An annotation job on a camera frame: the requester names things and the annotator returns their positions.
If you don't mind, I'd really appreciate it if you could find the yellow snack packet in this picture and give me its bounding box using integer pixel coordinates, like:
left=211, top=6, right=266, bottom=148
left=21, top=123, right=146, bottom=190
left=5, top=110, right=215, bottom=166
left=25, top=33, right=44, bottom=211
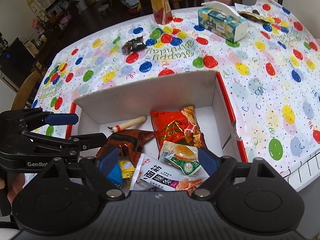
left=119, top=159, right=135, bottom=180

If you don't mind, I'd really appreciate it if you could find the green egg snack packet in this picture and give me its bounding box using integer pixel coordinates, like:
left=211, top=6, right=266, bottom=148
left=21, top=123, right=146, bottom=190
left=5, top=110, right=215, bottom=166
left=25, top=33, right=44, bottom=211
left=159, top=141, right=201, bottom=176

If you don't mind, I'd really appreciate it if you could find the brown foil snack bag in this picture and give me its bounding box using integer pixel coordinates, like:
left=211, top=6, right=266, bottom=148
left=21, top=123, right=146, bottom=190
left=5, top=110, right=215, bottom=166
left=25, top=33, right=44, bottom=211
left=96, top=129, right=155, bottom=167

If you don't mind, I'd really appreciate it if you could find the silver white spicy strip bag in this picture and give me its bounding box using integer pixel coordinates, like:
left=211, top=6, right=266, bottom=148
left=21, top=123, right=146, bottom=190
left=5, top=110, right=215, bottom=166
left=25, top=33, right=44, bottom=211
left=130, top=153, right=209, bottom=194

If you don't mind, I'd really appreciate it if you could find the red chip bag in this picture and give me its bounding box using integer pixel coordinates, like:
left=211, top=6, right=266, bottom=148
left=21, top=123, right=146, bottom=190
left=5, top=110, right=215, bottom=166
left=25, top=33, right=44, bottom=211
left=150, top=105, right=206, bottom=149

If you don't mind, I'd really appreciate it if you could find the sausage stick snack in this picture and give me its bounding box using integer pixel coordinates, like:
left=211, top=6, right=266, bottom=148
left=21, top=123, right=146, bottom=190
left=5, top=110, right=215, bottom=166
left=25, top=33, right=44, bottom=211
left=108, top=116, right=146, bottom=133

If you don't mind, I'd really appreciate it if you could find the black dark snack packet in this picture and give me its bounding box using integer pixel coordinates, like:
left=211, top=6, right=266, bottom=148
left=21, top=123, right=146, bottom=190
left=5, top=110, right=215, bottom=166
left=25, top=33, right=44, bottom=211
left=121, top=36, right=146, bottom=55

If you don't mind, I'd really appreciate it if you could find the blue cookie snack bag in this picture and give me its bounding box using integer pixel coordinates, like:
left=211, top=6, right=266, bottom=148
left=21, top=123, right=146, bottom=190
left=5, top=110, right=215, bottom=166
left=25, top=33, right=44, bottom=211
left=106, top=163, right=123, bottom=187

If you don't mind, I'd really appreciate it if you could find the person left hand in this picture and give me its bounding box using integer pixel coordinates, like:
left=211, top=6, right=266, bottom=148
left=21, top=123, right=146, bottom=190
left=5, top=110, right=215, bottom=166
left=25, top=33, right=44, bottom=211
left=7, top=173, right=25, bottom=204

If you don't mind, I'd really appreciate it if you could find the wooden chair left side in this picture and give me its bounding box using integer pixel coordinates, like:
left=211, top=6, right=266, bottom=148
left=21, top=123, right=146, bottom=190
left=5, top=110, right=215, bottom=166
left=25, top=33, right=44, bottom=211
left=11, top=70, right=42, bottom=110

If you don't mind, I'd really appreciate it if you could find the red white cardboard box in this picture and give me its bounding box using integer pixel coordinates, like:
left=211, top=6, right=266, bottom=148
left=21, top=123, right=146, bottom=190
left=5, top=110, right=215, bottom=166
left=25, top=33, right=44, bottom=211
left=72, top=71, right=244, bottom=161

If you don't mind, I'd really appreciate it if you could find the balloon birthday tablecloth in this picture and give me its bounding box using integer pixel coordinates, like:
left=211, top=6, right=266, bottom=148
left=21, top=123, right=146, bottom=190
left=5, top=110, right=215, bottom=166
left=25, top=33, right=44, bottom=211
left=33, top=0, right=319, bottom=190

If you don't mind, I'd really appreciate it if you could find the teal tissue box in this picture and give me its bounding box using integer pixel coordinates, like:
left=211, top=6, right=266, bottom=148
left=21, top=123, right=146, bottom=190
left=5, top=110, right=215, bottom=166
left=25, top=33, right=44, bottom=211
left=197, top=1, right=248, bottom=43

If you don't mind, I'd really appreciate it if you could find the empty wrapper near tissue box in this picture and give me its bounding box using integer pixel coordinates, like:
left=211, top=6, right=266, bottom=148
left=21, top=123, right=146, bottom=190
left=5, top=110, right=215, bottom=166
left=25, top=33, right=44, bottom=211
left=237, top=10, right=271, bottom=25

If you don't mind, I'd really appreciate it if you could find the orange juice bottle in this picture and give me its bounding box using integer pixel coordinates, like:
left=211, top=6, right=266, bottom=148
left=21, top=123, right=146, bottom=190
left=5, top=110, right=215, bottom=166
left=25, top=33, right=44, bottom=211
left=150, top=0, right=173, bottom=25

